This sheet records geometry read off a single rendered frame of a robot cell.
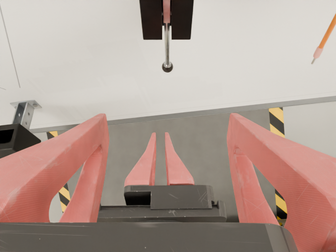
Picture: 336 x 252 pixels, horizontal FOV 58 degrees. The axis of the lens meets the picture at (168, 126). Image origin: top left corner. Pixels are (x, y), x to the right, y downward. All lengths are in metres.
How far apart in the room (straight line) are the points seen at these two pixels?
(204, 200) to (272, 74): 0.29
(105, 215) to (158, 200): 0.04
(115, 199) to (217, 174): 0.54
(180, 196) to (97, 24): 0.24
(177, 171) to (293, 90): 0.32
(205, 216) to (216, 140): 1.22
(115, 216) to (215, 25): 0.26
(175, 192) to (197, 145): 1.22
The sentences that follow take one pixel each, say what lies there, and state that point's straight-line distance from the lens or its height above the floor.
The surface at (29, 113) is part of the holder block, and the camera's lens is 0.56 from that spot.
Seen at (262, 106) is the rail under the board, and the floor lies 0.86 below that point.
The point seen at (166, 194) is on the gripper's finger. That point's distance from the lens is 0.24.
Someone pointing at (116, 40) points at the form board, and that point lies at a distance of 0.41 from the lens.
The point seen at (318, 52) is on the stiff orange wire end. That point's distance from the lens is 0.30.
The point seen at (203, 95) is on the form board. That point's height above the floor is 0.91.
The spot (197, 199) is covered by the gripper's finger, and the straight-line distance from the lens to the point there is 0.24.
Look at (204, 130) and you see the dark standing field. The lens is 1.43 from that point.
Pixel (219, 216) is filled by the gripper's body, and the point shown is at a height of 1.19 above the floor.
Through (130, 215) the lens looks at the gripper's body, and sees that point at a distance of 0.24.
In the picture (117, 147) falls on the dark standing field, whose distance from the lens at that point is 1.53.
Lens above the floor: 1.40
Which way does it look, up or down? 76 degrees down
